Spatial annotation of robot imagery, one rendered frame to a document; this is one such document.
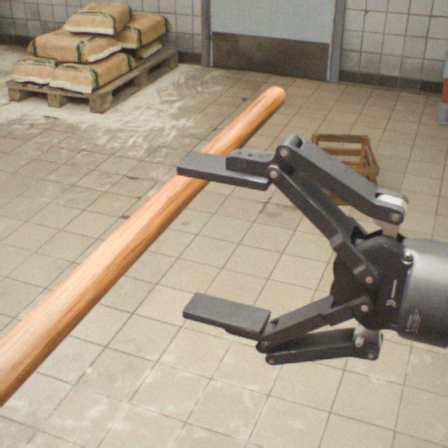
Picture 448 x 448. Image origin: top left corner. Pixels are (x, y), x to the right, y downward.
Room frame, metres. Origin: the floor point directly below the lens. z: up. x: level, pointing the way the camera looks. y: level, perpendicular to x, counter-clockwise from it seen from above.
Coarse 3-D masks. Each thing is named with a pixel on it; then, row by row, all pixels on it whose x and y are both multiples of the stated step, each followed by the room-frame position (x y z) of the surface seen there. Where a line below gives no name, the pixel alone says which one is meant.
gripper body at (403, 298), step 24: (360, 240) 0.37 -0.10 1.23; (384, 240) 0.35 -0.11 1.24; (408, 240) 0.36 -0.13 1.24; (432, 240) 0.36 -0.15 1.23; (336, 264) 0.36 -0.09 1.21; (384, 264) 0.35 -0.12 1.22; (408, 264) 0.34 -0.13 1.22; (432, 264) 0.33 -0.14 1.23; (336, 288) 0.36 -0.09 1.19; (360, 288) 0.36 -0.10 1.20; (384, 288) 0.35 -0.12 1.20; (408, 288) 0.32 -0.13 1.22; (432, 288) 0.32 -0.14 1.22; (384, 312) 0.35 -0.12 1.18; (408, 312) 0.32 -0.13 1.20; (432, 312) 0.31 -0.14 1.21; (408, 336) 0.32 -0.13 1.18; (432, 336) 0.31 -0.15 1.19
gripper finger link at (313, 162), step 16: (288, 144) 0.38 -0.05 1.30; (304, 144) 0.39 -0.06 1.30; (288, 160) 0.38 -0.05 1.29; (304, 160) 0.37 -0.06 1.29; (320, 160) 0.38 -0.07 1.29; (336, 160) 0.39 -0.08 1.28; (320, 176) 0.37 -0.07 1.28; (336, 176) 0.37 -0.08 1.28; (352, 176) 0.37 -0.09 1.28; (336, 192) 0.36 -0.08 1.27; (352, 192) 0.36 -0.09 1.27; (368, 192) 0.36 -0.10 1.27; (384, 192) 0.37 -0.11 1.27; (368, 208) 0.36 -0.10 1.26; (384, 208) 0.35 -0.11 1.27; (400, 208) 0.35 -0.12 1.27
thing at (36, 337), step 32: (256, 128) 0.68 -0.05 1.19; (160, 192) 0.49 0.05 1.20; (192, 192) 0.51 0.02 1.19; (128, 224) 0.44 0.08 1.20; (160, 224) 0.45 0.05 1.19; (96, 256) 0.39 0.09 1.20; (128, 256) 0.40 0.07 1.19; (64, 288) 0.35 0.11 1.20; (96, 288) 0.36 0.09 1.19; (32, 320) 0.31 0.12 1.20; (64, 320) 0.32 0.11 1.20; (0, 352) 0.28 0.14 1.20; (32, 352) 0.29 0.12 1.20; (0, 384) 0.26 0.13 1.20
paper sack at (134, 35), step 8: (152, 16) 4.82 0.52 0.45; (160, 16) 4.87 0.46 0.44; (128, 24) 4.58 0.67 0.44; (136, 24) 4.59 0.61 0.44; (144, 24) 4.63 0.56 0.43; (152, 24) 4.69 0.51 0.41; (160, 24) 4.80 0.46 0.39; (168, 24) 4.93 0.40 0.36; (120, 32) 4.51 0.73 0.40; (128, 32) 4.49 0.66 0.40; (136, 32) 4.49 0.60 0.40; (144, 32) 4.56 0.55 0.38; (152, 32) 4.68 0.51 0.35; (160, 32) 4.79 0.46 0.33; (120, 40) 4.49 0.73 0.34; (128, 40) 4.47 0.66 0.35; (136, 40) 4.46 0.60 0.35; (144, 40) 4.56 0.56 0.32; (128, 48) 4.48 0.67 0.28
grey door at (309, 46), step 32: (224, 0) 4.89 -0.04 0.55; (256, 0) 4.79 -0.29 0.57; (288, 0) 4.70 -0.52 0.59; (320, 0) 4.61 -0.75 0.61; (224, 32) 4.89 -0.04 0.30; (256, 32) 4.79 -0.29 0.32; (288, 32) 4.69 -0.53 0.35; (320, 32) 4.60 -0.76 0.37; (224, 64) 4.89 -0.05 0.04; (256, 64) 4.79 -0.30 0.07; (288, 64) 4.69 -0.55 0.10; (320, 64) 4.59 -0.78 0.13
